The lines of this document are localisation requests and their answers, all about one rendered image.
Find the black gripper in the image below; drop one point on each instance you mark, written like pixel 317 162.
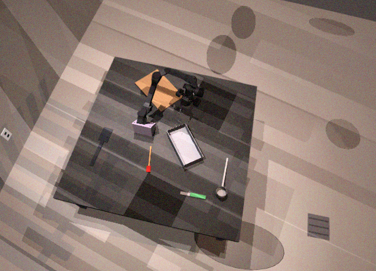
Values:
pixel 196 101

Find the grey saucepan with long handle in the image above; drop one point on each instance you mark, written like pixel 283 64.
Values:
pixel 222 191

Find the light brown wooden board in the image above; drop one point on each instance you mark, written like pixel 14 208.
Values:
pixel 165 93

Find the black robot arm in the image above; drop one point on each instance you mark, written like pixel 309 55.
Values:
pixel 156 77

